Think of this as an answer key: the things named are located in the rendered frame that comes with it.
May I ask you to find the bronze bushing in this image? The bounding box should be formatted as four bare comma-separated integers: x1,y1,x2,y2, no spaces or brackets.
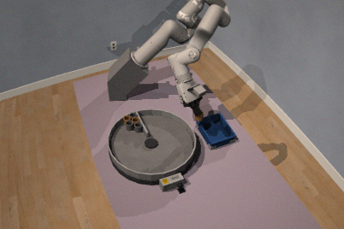
195,110,204,121
132,117,139,127
123,115,131,125

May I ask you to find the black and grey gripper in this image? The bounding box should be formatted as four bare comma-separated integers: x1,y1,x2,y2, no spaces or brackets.
176,78,202,115

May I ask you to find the grey metal bushing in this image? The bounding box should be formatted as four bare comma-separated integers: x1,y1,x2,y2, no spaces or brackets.
126,120,133,131
134,122,143,132
129,112,137,120

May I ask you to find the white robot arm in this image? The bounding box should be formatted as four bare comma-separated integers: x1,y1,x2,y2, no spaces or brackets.
131,0,231,83

